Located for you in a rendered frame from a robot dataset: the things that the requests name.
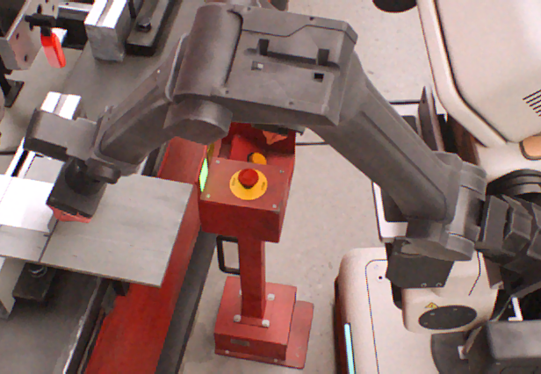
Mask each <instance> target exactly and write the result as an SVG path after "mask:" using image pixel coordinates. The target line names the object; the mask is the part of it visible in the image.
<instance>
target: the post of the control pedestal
mask: <svg viewBox="0 0 541 374"><path fill-rule="evenodd" d="M237 246H238V258H239V270H240V282H241V293H242V313H243V314H245V315H250V316H255V317H259V318H261V317H262V316H263V309H264V305H265V254H264V241H259V240H254V239H243V238H237Z"/></svg>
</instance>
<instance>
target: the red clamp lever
mask: <svg viewBox="0 0 541 374"><path fill-rule="evenodd" d="M25 22H31V23H32V25H33V26H39V27H40V30H41V34H40V43H41V45H42V46H43V49H44V52H45V55H46V57H47V61H48V64H49V65H50V66H51V67H52V68H65V65H66V62H65V55H64V53H63V50H62V47H61V42H60V40H59V38H58V36H57V35H56V33H55V32H53V31H52V29H54V28H55V25H56V19H55V17H54V16H48V15H43V14H38V13H34V14H33V15H32V16H29V15H25Z"/></svg>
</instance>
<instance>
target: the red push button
mask: <svg viewBox="0 0 541 374"><path fill-rule="evenodd" d="M237 179H238V182H239V183H240V184H241V185H243V187H244V188H246V189H251V188H253V187H254V185H255V184H256V183H257V182H258V181H259V175H258V173H257V171H256V170H254V169H251V168H246V169H242V170H241V171H240V172H239V174H238V177H237Z"/></svg>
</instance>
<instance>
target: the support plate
mask: <svg viewBox="0 0 541 374"><path fill-rule="evenodd" d="M63 164H64V162H60V161H55V160H50V159H45V158H40V157H35V158H34V160H33V162H32V165H31V166H30V168H29V169H28V171H27V173H26V175H25V179H28V180H33V181H38V182H42V183H51V184H54V182H55V180H56V177H57V176H58V174H59V172H60V170H61V166H62V165H63ZM192 190H193V185H192V184H187V183H179V182H174V181H170V180H164V179H160V178H155V177H150V176H141V175H136V174H132V175H131V176H121V177H120V178H119V179H118V182H117V183H116V184H114V185H112V184H108V185H107V187H106V190H105V193H104V195H103V196H102V198H101V200H100V202H99V205H98V207H97V210H96V213H95V214H94V215H93V216H92V217H91V220H90V223H84V222H81V221H76V220H71V221H62V220H59V221H58V223H57V225H56V228H55V230H54V232H53V235H52V237H51V239H50V241H49V243H48V244H47V248H46V250H45V252H44V254H43V256H42V258H41V260H40V263H39V259H40V254H41V251H42V249H43V248H44V246H45V243H46V241H47V239H48V238H47V237H43V235H44V234H47V235H50V234H49V233H43V232H40V231H34V230H30V229H24V228H20V227H12V226H6V225H1V227H0V257H2V258H7V259H11V260H16V261H20V262H24V263H37V264H41V265H46V266H50V267H55V268H59V269H64V270H71V271H76V272H81V273H85V274H90V275H93V276H98V277H106V278H110V279H115V280H119V281H124V282H128V283H133V284H140V285H145V286H150V287H159V288H161V287H162V283H163V278H164V275H165V272H166V269H167V266H168V263H169V261H170V257H171V254H172V251H173V248H174V246H175V243H176V240H177V237H178V234H179V231H180V228H181V226H182V223H183V220H184V215H185V214H186V211H187V207H188V202H189V199H190V196H191V192H192Z"/></svg>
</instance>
